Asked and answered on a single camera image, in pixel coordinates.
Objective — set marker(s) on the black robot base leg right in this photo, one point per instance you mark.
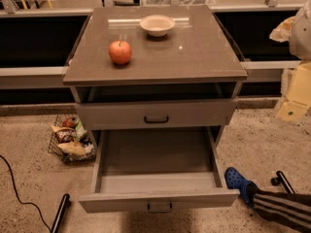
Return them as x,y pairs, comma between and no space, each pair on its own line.
280,178

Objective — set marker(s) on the white bowl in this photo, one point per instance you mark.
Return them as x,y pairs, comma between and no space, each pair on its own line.
157,25

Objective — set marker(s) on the red apple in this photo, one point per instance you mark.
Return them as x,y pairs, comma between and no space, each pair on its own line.
120,52

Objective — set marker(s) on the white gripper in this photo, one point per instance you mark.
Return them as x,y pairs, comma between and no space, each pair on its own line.
301,36

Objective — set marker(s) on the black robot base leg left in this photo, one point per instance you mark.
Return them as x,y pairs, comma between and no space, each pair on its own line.
59,217

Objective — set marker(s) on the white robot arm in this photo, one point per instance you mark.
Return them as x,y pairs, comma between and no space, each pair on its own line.
300,37

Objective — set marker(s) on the striped trouser leg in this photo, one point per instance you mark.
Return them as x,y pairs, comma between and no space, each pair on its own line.
289,209

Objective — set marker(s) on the snack items in basket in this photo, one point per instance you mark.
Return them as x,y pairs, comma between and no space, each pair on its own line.
72,138

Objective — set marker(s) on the wire basket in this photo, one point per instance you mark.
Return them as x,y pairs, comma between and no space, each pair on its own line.
54,149

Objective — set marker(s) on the grey drawer cabinet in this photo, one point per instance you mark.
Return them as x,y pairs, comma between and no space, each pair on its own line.
193,61

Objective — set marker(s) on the open middle drawer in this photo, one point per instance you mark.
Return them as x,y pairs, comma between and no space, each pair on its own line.
157,171

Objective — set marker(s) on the blue croc shoe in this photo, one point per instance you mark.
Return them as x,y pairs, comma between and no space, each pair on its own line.
247,188

